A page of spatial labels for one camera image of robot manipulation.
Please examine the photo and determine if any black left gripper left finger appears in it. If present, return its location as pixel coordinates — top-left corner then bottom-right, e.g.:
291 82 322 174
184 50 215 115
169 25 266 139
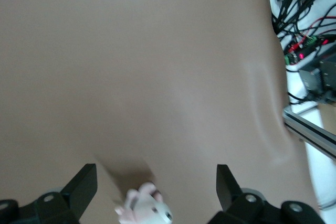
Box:
0 163 98 224

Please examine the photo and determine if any black electronics box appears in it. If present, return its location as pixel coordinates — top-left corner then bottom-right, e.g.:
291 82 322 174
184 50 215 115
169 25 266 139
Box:
299 55 336 104

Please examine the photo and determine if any thin red cable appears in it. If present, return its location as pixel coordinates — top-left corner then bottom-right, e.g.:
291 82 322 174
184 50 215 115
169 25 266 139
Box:
301 15 336 35

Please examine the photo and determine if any green terminal circuit board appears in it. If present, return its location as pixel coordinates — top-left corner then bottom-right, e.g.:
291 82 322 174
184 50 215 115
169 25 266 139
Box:
285 34 330 65

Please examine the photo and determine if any brown table mat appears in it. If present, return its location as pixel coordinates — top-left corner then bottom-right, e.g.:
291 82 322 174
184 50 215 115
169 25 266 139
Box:
0 0 320 224

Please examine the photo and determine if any pale pink dog plush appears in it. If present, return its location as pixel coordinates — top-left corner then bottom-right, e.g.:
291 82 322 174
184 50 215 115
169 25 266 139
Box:
114 182 174 224

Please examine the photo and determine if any black cable bundle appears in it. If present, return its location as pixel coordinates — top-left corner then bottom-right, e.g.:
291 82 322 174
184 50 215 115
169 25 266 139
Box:
271 0 336 41

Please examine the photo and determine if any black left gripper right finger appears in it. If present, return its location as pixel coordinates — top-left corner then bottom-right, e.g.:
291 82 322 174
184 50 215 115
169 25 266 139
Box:
207 164 327 224

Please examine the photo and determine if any aluminium camera mount post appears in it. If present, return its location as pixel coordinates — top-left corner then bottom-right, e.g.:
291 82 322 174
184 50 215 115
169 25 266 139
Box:
282 105 336 161

